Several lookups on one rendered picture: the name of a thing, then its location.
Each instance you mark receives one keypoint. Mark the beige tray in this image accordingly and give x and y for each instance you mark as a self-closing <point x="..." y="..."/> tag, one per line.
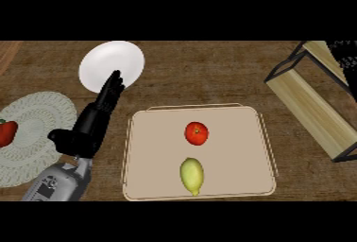
<point x="197" y="154"/>

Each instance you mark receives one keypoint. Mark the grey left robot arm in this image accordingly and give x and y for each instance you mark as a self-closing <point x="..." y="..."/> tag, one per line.
<point x="59" y="185"/>

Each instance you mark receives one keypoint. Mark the yellow-green lemon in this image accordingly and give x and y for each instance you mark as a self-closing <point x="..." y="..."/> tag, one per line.
<point x="190" y="176"/>

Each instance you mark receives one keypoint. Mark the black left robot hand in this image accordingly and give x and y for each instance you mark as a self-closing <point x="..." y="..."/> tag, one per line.
<point x="90" y="124"/>

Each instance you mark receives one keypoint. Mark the pale woven round placemat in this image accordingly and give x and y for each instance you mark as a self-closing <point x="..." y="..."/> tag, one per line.
<point x="34" y="138"/>

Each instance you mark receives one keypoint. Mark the red tomato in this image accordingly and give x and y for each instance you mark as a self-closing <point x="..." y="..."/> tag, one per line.
<point x="196" y="133"/>

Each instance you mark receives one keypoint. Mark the wooden tiered shelf black frame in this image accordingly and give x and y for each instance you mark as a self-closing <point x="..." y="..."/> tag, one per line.
<point x="311" y="104"/>

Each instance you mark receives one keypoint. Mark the white round plate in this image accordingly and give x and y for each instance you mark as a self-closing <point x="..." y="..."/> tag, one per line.
<point x="110" y="60"/>

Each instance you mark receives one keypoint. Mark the red bell pepper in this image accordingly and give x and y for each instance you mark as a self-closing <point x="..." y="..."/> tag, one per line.
<point x="6" y="132"/>

